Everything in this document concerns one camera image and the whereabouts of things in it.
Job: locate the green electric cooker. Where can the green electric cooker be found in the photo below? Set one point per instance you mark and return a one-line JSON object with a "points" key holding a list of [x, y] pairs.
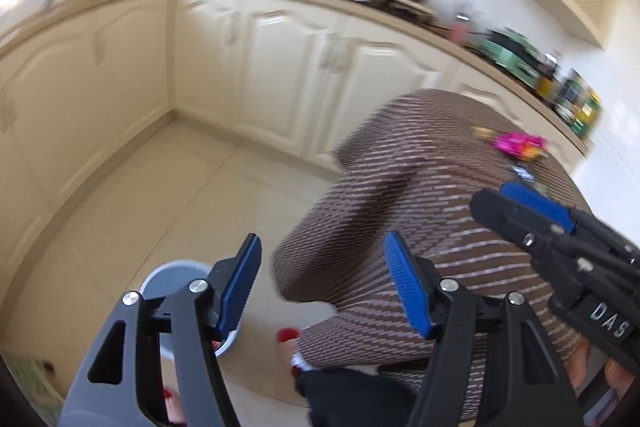
{"points": [[512, 53]]}

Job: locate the dark soy sauce bottle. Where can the dark soy sauce bottle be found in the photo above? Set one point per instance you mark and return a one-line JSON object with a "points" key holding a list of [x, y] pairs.
{"points": [[547, 69]]}

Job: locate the grey round trash bin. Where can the grey round trash bin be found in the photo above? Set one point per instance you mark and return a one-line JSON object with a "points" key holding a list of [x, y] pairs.
{"points": [[181, 305]]}

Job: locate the magenta foil wrapper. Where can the magenta foil wrapper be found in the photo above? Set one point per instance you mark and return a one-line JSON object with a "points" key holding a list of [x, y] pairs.
{"points": [[520, 146]]}

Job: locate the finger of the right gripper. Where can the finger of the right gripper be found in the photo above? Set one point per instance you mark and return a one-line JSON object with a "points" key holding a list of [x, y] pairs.
{"points": [[530, 198], [511, 221]]}

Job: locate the dark glass bottle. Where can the dark glass bottle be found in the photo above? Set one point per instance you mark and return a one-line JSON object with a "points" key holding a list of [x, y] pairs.
{"points": [[568, 96]]}

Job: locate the pink utensil holder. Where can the pink utensil holder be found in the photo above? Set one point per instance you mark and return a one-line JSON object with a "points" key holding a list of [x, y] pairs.
{"points": [[463, 24]]}

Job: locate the person's right hand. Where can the person's right hand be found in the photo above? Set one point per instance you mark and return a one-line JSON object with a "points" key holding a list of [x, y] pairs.
{"points": [[601, 384]]}

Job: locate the brown polka dot tablecloth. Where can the brown polka dot tablecloth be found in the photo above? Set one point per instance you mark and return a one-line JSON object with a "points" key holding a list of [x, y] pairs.
{"points": [[497, 353]]}

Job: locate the dark snack wrapper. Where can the dark snack wrapper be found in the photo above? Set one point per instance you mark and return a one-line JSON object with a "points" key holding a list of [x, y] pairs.
{"points": [[523, 174]]}

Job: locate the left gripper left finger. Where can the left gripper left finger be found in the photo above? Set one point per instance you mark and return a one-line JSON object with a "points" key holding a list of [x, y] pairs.
{"points": [[233, 280]]}

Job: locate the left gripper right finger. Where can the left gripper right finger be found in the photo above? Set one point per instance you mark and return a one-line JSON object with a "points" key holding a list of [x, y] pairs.
{"points": [[407, 276]]}

